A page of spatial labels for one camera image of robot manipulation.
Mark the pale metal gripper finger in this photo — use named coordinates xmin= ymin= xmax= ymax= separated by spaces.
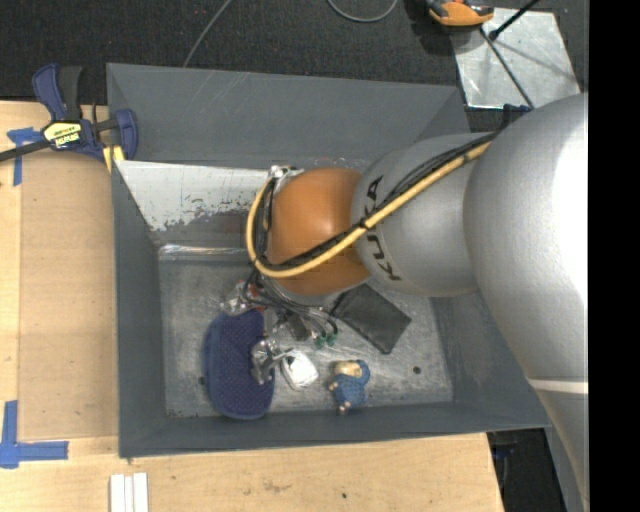
xmin=264 ymin=339 xmax=296 ymax=365
xmin=250 ymin=343 xmax=275 ymax=386

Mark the white crumpled packet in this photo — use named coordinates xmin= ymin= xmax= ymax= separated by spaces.
xmin=281 ymin=349 xmax=320 ymax=392

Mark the blue dotted cloth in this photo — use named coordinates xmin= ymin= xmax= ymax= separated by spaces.
xmin=201 ymin=308 xmax=277 ymax=421

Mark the clear plastic packet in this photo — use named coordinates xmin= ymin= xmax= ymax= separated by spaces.
xmin=218 ymin=279 xmax=262 ymax=317

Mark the blue toy figure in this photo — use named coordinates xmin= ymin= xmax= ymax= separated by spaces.
xmin=326 ymin=358 xmax=372 ymax=417

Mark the dark green flat block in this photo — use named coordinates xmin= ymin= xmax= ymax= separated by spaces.
xmin=331 ymin=282 xmax=414 ymax=356

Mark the pale wood board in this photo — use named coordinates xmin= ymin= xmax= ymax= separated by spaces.
xmin=17 ymin=149 xmax=121 ymax=442

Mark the grey metal bin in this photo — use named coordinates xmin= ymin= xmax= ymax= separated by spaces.
xmin=105 ymin=62 xmax=552 ymax=459

